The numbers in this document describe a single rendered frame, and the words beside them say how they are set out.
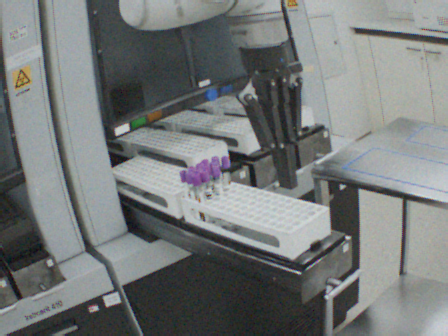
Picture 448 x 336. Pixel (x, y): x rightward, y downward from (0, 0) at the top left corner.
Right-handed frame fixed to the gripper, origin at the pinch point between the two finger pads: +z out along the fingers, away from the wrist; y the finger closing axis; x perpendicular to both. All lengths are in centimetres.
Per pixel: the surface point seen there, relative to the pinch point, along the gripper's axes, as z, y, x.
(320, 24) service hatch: 3, -195, -157
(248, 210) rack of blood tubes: 8.8, 1.8, -9.0
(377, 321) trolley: 67, -40, -8
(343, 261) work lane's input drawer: 18.3, -4.2, 8.2
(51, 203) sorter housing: 7, 27, -46
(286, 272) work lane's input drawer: 15.1, 6.8, 4.7
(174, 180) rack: 8.6, 0.0, -33.5
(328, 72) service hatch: 36, -192, -157
